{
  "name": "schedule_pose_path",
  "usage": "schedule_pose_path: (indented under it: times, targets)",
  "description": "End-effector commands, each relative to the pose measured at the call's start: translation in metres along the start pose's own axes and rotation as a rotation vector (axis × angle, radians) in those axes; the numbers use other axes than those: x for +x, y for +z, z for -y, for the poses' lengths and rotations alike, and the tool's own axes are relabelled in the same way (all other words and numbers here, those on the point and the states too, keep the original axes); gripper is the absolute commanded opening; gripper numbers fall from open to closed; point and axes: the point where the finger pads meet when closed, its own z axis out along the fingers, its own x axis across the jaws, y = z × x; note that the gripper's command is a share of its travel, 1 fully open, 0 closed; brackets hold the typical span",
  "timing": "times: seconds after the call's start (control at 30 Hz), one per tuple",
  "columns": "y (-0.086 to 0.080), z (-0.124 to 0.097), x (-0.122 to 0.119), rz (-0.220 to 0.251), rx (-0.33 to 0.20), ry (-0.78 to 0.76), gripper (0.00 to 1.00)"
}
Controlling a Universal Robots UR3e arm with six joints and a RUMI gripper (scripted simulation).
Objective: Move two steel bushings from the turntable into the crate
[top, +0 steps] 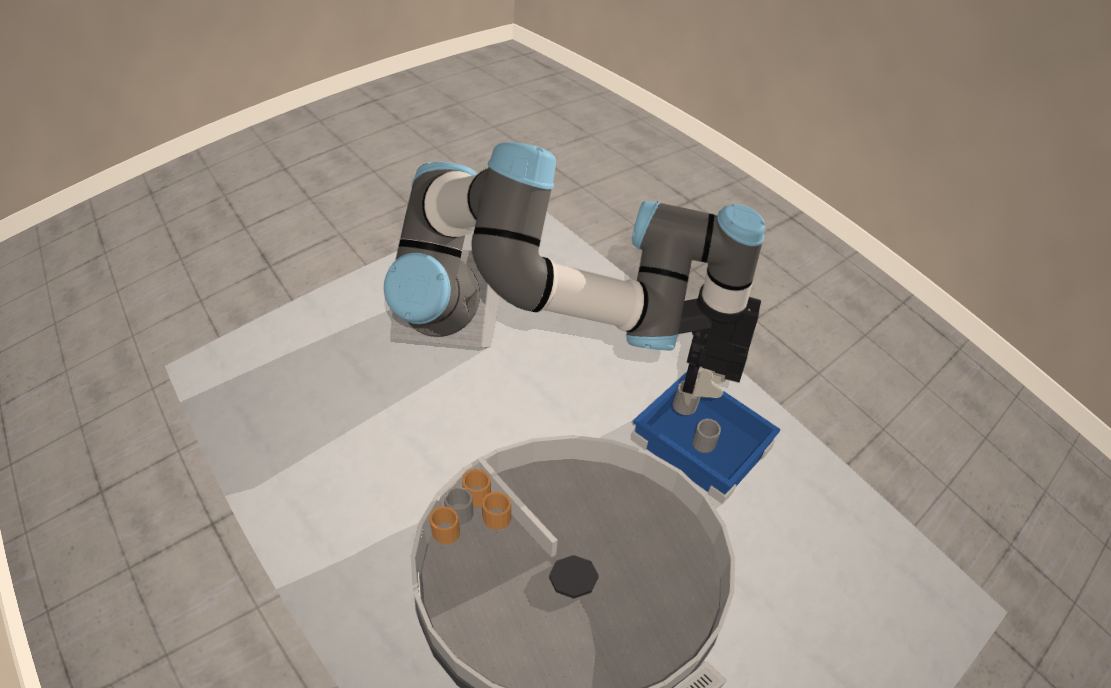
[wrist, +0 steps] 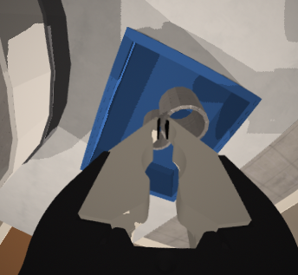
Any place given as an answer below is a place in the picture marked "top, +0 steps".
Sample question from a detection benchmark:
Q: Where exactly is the blue crate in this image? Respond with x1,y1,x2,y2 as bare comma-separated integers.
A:
633,372,780,503

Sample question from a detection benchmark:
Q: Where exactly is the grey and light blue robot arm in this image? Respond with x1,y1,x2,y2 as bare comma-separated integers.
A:
384,142,765,351

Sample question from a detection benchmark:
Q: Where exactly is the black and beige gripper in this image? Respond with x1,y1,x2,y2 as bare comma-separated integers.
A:
682,285,761,407

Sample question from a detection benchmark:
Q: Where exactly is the bronze bushing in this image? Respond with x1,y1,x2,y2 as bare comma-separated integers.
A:
430,506,460,544
482,492,511,530
462,469,491,507

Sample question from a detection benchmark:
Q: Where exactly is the grey metal bushing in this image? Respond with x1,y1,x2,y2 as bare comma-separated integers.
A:
693,419,721,453
673,380,701,415
444,487,473,524

